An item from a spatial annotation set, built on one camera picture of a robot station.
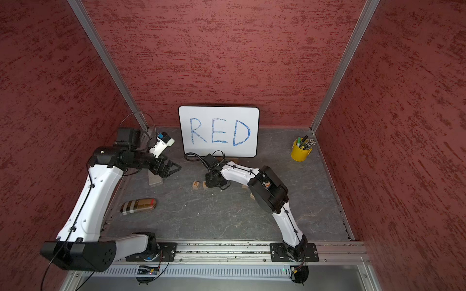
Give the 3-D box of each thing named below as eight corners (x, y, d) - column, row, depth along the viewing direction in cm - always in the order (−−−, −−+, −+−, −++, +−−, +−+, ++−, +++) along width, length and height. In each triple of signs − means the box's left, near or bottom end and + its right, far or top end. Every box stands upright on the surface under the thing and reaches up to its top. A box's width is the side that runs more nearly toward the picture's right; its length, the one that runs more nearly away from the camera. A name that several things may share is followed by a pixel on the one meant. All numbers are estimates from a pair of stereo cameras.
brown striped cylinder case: (124, 216, 86) (119, 213, 82) (126, 205, 89) (122, 202, 86) (156, 210, 88) (153, 207, 84) (157, 200, 91) (154, 196, 88)
